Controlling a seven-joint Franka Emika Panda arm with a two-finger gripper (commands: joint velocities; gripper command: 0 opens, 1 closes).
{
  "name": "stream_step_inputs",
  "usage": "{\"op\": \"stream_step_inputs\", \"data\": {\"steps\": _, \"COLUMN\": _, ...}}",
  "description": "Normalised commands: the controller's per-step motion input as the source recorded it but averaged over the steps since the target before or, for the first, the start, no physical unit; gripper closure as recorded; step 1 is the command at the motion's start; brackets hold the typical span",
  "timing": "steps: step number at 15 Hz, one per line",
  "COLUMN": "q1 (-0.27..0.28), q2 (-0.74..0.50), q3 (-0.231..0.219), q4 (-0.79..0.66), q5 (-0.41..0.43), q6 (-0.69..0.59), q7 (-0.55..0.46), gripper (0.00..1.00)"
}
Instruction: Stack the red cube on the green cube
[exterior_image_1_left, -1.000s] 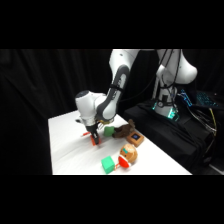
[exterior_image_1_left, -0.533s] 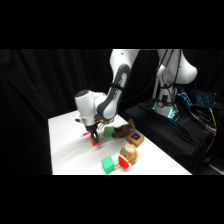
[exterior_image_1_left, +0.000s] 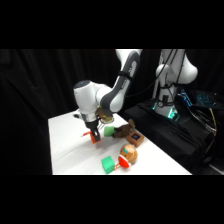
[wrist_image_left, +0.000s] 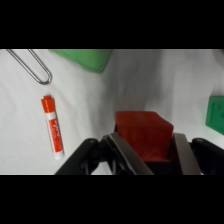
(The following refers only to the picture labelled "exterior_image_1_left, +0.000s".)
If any brown plush toy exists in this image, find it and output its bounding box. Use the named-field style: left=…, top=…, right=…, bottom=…
left=111, top=118, right=137, bottom=140

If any red cube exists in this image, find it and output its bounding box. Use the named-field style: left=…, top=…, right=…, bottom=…
left=89, top=132, right=102, bottom=145

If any black curtain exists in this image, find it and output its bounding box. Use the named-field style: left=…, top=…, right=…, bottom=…
left=0, top=49, right=224, bottom=176

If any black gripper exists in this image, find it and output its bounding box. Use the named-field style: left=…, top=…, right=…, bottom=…
left=84, top=119, right=101, bottom=143

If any wooden block with blue screen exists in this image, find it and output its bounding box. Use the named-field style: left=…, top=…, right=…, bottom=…
left=128, top=130, right=146, bottom=148

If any yellow cable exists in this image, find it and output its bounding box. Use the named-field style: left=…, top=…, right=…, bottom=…
left=208, top=109, right=218, bottom=136

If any gray wrist camera mount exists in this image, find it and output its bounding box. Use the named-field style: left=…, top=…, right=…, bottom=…
left=73, top=111, right=100, bottom=124

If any light green block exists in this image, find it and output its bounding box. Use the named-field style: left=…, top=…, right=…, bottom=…
left=103, top=125, right=116, bottom=138

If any blue-lit keyboard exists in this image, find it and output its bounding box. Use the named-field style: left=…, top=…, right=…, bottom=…
left=195, top=91, right=219, bottom=108

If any black cloth-covered robot stand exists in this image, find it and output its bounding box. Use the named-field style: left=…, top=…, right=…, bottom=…
left=122, top=99, right=216, bottom=175

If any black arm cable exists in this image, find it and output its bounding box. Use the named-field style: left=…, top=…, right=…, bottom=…
left=124, top=49, right=178, bottom=99

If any green base light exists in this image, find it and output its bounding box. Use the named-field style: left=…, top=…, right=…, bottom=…
left=152, top=101, right=181, bottom=122

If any green cube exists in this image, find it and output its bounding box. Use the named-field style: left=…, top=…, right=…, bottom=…
left=100, top=155, right=116, bottom=175

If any small silver metal strainer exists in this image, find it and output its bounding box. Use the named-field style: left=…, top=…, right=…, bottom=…
left=99, top=113, right=115, bottom=123

